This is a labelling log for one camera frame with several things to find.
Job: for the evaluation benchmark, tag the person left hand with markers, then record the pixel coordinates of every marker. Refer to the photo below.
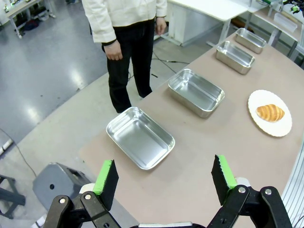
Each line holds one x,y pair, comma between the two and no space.
161,25

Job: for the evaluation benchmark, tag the person in white jacket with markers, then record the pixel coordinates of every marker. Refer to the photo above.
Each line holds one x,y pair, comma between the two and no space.
128,47

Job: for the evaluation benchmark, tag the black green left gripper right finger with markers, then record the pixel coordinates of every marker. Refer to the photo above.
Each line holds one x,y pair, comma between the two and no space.
225,180

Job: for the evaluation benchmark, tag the white desk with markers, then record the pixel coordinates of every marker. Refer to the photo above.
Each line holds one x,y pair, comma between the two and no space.
202,16

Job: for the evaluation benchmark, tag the white scalloped plate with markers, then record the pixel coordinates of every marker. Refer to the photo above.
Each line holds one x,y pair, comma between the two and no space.
278,126

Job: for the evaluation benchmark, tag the dark metal frame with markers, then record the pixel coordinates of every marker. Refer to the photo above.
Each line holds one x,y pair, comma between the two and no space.
10,197

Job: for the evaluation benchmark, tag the beige side table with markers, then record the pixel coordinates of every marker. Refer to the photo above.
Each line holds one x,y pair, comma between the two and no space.
280,26

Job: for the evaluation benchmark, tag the golden croissant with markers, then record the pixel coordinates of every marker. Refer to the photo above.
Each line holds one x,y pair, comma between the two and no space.
270,112

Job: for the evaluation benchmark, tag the workbench with equipment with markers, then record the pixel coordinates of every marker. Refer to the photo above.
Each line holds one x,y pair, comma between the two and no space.
26,14

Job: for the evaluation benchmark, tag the small steel container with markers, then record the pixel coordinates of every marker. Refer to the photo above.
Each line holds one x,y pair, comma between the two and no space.
250,40
235,57

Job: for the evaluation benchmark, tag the large shallow steel tray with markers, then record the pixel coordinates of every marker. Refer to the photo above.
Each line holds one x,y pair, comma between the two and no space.
140,137

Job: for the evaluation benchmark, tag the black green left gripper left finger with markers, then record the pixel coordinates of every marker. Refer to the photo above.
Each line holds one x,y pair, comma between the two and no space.
104,187

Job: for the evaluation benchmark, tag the clear plastic box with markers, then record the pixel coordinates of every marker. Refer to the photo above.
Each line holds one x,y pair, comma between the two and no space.
285,21

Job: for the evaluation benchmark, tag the person right hand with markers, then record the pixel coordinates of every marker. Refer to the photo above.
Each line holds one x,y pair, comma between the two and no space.
114,51

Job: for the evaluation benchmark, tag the deep steel container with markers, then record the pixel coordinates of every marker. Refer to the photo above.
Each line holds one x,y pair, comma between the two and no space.
196,92

